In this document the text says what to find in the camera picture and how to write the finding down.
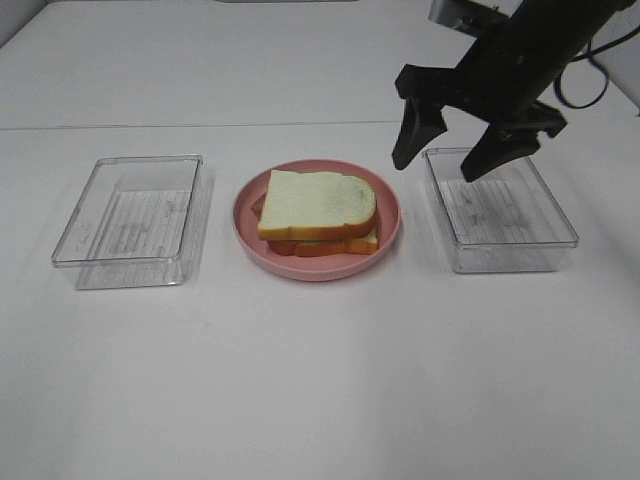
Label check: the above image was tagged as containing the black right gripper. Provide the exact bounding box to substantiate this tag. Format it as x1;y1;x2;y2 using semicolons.
392;29;567;182

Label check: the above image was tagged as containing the bread slice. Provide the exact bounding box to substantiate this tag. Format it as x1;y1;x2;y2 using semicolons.
257;170;377;241
268;227;379;257

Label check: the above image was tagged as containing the bacon strip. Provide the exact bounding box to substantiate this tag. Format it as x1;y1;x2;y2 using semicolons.
251;195;266;216

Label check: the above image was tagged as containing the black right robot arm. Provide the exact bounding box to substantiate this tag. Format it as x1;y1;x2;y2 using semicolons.
392;1;632;182

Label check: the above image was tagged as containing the clear right plastic tray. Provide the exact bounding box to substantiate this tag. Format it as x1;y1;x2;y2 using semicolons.
422;148;579;274

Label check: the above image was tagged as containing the clear plastic tray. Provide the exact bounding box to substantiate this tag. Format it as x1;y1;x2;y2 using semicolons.
51;154;205;290
422;148;579;274

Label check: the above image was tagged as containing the pink round plate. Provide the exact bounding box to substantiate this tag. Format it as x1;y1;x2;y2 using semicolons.
233;159;402;282

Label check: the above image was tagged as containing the clear left plastic tray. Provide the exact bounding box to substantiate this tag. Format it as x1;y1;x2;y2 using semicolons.
51;154;205;290

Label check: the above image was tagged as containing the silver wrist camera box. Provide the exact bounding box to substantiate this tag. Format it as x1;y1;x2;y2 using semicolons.
428;0;509;38

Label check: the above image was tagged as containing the black cable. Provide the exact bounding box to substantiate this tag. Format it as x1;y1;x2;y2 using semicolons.
551;19;640;111

